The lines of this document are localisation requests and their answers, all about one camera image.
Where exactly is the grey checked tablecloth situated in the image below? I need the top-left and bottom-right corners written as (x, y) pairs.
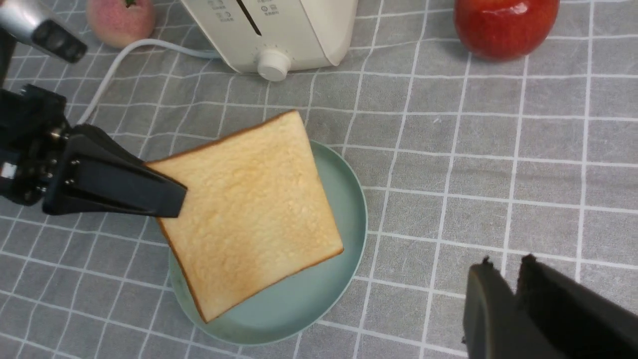
top-left (0, 0), bottom-right (638, 359)

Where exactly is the light green round plate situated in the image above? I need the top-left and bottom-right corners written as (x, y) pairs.
top-left (168, 141), bottom-right (368, 346)

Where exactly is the toast slice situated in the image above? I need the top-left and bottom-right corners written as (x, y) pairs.
top-left (149, 111), bottom-right (344, 323)

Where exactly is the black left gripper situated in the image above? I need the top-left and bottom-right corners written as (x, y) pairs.
top-left (1, 84), bottom-right (187, 218)

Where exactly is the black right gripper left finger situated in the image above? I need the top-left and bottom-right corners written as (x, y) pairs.
top-left (463, 258), bottom-right (565, 359)

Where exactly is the white two-slot toaster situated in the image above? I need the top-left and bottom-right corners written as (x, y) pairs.
top-left (182, 0), bottom-right (358, 82)

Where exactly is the white power cable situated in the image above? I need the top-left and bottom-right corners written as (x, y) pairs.
top-left (76, 39), bottom-right (221, 125)

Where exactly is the pink peach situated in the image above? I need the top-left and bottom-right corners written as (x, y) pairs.
top-left (86, 0), bottom-right (156, 48)

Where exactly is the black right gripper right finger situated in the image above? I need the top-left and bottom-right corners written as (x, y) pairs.
top-left (516, 254), bottom-right (638, 359)

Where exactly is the red apple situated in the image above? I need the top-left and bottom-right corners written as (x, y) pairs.
top-left (453, 0), bottom-right (560, 62)

